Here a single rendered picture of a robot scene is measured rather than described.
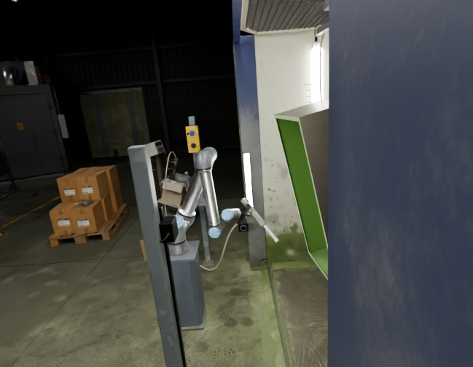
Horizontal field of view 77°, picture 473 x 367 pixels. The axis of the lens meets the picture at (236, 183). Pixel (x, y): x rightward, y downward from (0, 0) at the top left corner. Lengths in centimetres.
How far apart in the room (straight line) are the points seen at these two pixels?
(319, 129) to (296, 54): 124
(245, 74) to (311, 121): 122
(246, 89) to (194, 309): 191
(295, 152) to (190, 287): 133
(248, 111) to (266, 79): 32
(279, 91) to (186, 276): 177
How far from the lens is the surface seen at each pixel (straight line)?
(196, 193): 235
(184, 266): 235
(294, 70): 284
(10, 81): 1111
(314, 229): 257
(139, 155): 90
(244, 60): 280
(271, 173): 288
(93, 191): 484
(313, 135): 172
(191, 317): 261
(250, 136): 280
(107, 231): 458
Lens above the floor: 174
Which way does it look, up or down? 15 degrees down
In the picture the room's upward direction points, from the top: 5 degrees counter-clockwise
